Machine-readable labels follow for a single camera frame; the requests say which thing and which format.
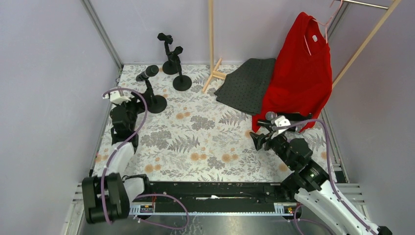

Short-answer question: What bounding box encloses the black mic stand front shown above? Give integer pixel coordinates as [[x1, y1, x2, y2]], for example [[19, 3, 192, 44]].
[[144, 80, 167, 114]]

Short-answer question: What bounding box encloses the black mic stand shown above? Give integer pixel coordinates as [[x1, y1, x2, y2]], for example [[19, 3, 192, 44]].
[[169, 46, 192, 91], [144, 80, 167, 114], [157, 33, 178, 75]]

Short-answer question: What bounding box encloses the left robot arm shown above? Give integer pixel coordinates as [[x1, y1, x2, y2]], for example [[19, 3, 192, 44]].
[[81, 92, 145, 224]]

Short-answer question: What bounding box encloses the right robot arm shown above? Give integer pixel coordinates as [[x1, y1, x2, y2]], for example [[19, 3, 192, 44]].
[[250, 116, 392, 235]]

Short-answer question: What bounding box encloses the black mic stand back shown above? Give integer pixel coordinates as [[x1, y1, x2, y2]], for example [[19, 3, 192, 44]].
[[157, 33, 178, 75]]

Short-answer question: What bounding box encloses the black mic stand middle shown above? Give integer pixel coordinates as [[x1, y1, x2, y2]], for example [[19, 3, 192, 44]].
[[169, 46, 192, 91]]

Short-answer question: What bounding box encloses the silver head black microphone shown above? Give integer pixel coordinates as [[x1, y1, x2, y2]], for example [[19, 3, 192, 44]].
[[265, 112, 313, 122]]

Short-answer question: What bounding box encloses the grey dotted cloth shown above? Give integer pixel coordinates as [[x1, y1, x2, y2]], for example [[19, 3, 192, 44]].
[[214, 58, 276, 116]]

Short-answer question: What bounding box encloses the red t-shirt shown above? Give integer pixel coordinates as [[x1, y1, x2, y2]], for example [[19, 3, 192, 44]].
[[252, 12, 332, 132]]

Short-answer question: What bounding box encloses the floral table mat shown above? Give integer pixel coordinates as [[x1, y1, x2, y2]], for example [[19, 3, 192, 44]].
[[91, 64, 338, 183]]

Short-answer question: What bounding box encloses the wooden clothes rack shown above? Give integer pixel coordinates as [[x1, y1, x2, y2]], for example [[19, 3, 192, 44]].
[[202, 0, 401, 93]]

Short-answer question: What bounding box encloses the pink clothes hanger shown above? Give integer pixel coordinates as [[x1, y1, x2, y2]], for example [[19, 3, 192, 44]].
[[304, 0, 344, 56]]

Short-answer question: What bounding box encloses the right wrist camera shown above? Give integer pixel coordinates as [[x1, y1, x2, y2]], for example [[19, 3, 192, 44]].
[[271, 116, 291, 134]]

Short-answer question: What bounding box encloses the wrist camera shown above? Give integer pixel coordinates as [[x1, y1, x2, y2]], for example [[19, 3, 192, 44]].
[[271, 116, 291, 134], [108, 91, 131, 105]]

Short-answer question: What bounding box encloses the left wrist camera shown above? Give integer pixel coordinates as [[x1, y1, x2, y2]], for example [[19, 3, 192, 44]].
[[108, 91, 131, 105]]

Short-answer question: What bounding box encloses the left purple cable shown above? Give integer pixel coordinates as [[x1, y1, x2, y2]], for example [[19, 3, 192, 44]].
[[99, 87, 190, 231]]

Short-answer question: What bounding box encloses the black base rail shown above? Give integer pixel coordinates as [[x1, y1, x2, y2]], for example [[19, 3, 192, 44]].
[[133, 181, 298, 214]]

